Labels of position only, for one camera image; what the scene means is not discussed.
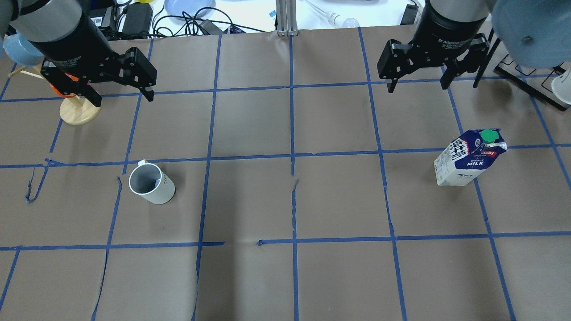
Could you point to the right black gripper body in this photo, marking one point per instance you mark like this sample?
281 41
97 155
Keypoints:
450 27

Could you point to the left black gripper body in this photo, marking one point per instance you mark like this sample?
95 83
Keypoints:
76 39

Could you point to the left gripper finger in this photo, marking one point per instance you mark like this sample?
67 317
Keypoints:
138 72
65 85

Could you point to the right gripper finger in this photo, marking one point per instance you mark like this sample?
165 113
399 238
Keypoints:
397 60
477 53

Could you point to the white mug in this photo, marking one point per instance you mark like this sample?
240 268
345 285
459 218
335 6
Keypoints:
561 87
147 180

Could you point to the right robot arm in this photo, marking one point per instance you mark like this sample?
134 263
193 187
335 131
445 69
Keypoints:
536 34

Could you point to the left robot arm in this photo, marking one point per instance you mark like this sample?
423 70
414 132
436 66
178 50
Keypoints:
42 20

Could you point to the milk carton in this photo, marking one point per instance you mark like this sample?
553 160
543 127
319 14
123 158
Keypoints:
469 155

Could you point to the wooden mug tree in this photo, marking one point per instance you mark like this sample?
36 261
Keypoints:
74 110

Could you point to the black box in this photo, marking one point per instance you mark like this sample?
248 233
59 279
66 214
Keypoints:
102 12

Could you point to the black power adapter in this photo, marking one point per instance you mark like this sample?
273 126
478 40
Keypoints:
136 21

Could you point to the blue mug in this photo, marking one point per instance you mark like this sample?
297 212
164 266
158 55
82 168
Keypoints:
21 51

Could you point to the light bulb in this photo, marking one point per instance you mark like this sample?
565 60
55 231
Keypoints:
335 19

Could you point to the blue plate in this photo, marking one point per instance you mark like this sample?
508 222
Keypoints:
175 8

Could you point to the white mug on rack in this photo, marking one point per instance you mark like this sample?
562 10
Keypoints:
561 87

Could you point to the aluminium frame post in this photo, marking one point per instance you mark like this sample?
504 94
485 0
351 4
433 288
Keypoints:
286 20

